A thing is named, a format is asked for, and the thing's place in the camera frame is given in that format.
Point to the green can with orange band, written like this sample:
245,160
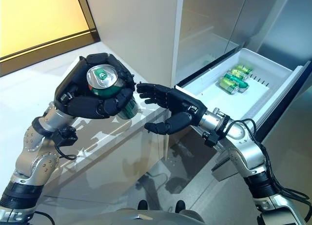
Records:
102,76

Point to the white counter cabinet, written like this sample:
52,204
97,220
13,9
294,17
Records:
97,161

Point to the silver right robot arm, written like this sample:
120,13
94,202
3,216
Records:
248,151

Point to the silver robot torso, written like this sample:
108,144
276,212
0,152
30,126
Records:
146,218

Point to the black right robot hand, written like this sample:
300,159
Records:
180,103

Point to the tall white cabinet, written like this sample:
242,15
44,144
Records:
134,27

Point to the stainless steel fridge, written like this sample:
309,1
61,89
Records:
207,27

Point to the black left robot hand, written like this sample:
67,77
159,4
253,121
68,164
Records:
83,106

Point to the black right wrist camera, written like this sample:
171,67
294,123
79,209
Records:
211,139

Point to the light green drink can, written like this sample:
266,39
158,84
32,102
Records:
237,72
246,67

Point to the dark green drink can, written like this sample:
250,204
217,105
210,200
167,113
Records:
235,79

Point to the grey tall side panel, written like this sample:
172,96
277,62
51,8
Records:
287,20

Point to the bottom fridge drawer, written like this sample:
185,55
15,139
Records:
187,156

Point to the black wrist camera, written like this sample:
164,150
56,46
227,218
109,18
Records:
211,139
65,137

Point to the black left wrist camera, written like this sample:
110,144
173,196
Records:
65,137

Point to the fridge drawer with white bin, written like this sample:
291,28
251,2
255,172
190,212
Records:
258,100

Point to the dark framed window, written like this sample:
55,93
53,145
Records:
36,20

